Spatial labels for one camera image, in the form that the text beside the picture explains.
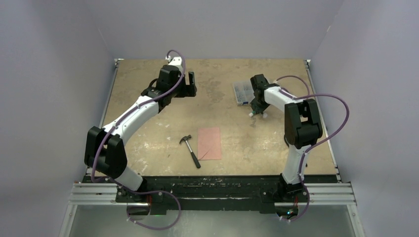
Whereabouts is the black handled hammer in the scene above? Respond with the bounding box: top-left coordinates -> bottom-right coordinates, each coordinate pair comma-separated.
179,135 -> 201,169

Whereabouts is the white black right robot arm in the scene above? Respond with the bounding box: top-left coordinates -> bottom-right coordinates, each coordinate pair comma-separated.
249,74 -> 323,201

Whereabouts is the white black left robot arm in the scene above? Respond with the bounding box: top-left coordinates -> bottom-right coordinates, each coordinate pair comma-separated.
84,65 -> 197,202

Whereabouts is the clear plastic screw organizer box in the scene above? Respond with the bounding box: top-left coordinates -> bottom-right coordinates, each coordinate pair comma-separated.
233,80 -> 254,106

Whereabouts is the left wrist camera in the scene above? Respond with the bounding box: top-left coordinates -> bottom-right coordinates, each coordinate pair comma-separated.
166,56 -> 183,68

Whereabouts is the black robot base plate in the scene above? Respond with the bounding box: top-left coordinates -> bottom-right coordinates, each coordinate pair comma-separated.
97,175 -> 337,217

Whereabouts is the aluminium frame rail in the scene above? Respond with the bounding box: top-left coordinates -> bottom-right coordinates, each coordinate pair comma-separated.
59,75 -> 364,237

